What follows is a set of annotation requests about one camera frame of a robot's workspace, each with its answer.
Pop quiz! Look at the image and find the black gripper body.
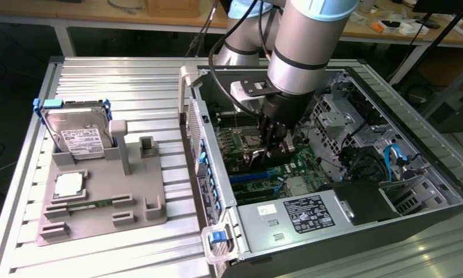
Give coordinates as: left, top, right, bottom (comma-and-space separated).
260, 90, 317, 130

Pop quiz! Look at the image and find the blue expansion slot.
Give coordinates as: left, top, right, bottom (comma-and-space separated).
229, 169, 276, 184

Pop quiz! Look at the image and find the black expansion slot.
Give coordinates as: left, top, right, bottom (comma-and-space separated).
232, 187, 277, 204

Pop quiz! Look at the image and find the CPU socket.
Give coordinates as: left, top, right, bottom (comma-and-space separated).
237, 127, 264, 150

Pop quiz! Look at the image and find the green motherboard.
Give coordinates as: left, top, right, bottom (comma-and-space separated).
215, 109, 333, 207

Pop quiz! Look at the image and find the metal disk bay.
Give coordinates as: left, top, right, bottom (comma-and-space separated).
311, 92, 376, 146

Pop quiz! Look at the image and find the silver chipset heatsink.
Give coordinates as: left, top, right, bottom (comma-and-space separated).
284, 176, 311, 198

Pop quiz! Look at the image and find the silver power supply unit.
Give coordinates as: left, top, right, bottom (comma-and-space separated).
231, 192, 357, 253

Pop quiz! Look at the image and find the wooden desk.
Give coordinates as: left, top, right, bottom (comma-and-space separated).
0, 0, 463, 49

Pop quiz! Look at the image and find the blue case latch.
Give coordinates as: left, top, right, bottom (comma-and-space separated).
209, 230, 228, 244

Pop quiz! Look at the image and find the black open PC case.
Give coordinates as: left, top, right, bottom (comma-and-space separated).
179, 65, 463, 278

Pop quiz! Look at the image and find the white and orange clutter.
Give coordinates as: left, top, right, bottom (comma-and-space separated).
369, 19, 430, 36

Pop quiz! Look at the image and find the grey parts rack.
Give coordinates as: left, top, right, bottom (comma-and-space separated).
36, 118, 169, 247

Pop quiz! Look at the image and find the black monitor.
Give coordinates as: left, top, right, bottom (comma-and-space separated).
412, 0, 463, 30

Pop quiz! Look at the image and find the hard disk in blue carrier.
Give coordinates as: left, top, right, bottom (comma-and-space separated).
34, 97, 115, 160

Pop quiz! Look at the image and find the black slanted pole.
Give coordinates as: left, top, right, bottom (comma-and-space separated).
388, 0, 463, 85

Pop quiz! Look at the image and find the green RAM stick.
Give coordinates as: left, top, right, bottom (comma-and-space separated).
67, 198, 115, 211

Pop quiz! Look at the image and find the silver CPU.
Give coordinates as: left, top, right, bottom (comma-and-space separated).
54, 172, 88, 199

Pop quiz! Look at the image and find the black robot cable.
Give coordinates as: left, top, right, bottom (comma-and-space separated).
184, 0, 281, 117

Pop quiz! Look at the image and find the blue wire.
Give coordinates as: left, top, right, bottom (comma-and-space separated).
384, 144, 408, 182

